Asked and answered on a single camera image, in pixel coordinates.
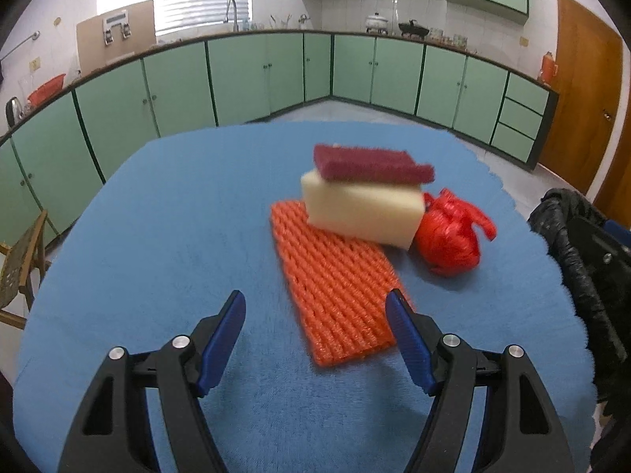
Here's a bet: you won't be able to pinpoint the yellow sponge block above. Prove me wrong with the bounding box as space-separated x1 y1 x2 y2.
301 169 426 250

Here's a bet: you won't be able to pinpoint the blue table mat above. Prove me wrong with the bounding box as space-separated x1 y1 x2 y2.
11 119 600 473

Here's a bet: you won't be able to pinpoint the black trash bag bin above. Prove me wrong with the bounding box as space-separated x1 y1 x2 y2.
527 188 630 402

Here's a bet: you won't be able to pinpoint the kitchen faucet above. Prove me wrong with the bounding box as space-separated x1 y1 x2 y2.
224 0 239 33

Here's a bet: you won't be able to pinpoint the white pot on stove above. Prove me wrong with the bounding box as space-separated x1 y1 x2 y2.
365 13 389 35

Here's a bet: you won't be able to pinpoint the orange thermos flask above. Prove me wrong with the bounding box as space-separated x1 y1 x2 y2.
538 51 558 86

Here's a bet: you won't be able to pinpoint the steel electric kettle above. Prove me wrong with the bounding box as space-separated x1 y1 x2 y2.
6 97 24 129

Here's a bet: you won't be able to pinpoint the wooden chair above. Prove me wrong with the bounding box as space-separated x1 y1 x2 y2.
0 209 51 330

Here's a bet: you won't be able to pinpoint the red plastic bag ball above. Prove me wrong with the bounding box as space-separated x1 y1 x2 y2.
414 189 497 277

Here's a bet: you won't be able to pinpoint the green lower kitchen cabinets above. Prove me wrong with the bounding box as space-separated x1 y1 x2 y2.
1 32 558 243

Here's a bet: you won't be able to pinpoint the wall towel rail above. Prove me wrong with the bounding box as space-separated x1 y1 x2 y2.
1 30 41 61

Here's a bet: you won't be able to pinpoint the orange foam fruit net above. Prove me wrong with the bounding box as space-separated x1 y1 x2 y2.
269 200 404 367

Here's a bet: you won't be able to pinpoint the black wok on stove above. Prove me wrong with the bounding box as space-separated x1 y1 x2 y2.
398 19 430 41

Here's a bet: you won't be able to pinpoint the red plastic basin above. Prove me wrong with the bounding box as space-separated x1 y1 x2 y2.
28 74 65 108

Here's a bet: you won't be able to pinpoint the cardboard box on counter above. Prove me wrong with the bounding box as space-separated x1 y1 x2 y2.
76 0 157 75

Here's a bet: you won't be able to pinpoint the maroon scouring pad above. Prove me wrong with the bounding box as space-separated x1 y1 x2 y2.
314 144 435 185

